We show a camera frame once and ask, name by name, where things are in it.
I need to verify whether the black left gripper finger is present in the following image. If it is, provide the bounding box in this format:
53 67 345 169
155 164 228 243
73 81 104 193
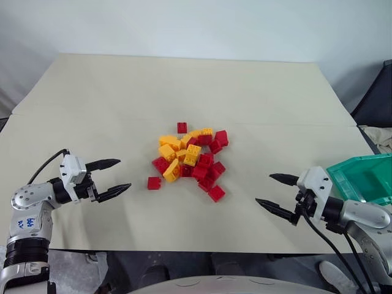
97 183 133 204
86 158 123 173

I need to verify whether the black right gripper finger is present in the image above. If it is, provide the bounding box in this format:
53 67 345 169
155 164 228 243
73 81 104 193
268 173 300 186
255 198 300 227

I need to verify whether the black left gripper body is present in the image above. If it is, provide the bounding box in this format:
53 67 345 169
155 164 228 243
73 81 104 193
72 172 100 205

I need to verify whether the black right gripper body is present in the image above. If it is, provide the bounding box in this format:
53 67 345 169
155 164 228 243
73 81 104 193
294 189 319 220

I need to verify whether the beige table cover sheet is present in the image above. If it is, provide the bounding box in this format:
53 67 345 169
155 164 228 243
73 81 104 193
10 53 358 126
0 114 383 254

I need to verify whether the green plastic bin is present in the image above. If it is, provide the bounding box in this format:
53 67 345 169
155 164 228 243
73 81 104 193
326 154 392 206

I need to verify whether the silver robot torso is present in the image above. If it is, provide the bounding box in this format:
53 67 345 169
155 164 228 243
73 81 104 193
125 274 359 294

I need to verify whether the beige cloth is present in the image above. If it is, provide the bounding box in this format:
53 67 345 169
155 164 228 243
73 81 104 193
358 124 392 157

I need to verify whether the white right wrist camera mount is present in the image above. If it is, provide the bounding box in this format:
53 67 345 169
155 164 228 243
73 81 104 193
296 165 333 222

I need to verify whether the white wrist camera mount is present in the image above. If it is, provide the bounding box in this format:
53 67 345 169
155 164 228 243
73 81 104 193
59 154 88 203
296 165 333 222

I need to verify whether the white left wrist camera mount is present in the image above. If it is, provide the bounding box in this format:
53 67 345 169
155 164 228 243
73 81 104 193
59 154 88 203

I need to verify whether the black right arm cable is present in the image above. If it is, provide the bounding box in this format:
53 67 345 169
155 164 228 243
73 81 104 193
342 231 376 294
301 211 368 294

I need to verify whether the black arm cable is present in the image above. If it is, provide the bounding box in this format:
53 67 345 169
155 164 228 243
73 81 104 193
301 211 368 294
26 148 70 186
342 231 376 294

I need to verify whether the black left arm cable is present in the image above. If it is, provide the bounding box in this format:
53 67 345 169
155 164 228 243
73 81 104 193
26 148 70 186

